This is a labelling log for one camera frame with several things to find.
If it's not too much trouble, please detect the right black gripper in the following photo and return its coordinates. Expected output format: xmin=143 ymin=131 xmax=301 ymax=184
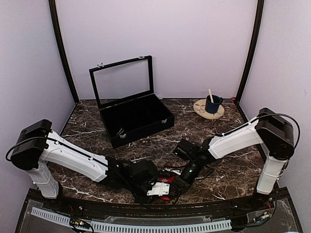
xmin=171 ymin=157 xmax=203 ymax=199

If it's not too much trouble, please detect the red and beige sock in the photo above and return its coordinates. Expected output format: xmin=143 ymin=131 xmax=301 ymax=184
xmin=158 ymin=176 xmax=178 ymax=201

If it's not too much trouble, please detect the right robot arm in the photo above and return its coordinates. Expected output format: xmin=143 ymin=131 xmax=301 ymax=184
xmin=173 ymin=108 xmax=299 ymax=211

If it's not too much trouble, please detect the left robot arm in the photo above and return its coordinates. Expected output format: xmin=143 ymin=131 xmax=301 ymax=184
xmin=5 ymin=119 xmax=172 ymax=212

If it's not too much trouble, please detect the beige ceramic saucer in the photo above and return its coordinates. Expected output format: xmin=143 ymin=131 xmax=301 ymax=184
xmin=193 ymin=99 xmax=225 ymax=120

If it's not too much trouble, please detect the dark blue mug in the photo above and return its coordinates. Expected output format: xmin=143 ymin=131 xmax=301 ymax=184
xmin=205 ymin=95 xmax=223 ymax=114

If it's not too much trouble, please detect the wooden stick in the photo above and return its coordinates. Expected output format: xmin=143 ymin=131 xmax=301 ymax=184
xmin=208 ymin=89 xmax=214 ymax=103

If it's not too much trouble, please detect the small green circuit board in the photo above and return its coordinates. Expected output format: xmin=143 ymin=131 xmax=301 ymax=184
xmin=69 ymin=218 xmax=90 ymax=230

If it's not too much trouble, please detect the black display case box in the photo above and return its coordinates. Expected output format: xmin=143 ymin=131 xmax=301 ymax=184
xmin=89 ymin=55 xmax=174 ymax=148

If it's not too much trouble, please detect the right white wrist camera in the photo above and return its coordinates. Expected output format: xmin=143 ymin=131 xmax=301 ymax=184
xmin=163 ymin=167 xmax=181 ymax=175

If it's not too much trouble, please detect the black front rail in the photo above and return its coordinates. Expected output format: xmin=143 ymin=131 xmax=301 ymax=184
xmin=22 ymin=188 xmax=295 ymax=220

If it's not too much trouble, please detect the white slotted cable duct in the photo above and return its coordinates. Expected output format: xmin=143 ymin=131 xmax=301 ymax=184
xmin=30 ymin=207 xmax=232 ymax=233

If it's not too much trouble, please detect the right black frame post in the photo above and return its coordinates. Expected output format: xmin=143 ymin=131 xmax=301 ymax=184
xmin=235 ymin=0 xmax=264 ymax=103

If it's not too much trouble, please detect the black frame post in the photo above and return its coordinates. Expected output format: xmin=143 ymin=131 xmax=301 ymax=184
xmin=48 ymin=0 xmax=79 ymax=104
xmin=235 ymin=0 xmax=264 ymax=103

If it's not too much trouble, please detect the left black frame post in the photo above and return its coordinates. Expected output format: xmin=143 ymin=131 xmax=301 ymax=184
xmin=48 ymin=0 xmax=79 ymax=104

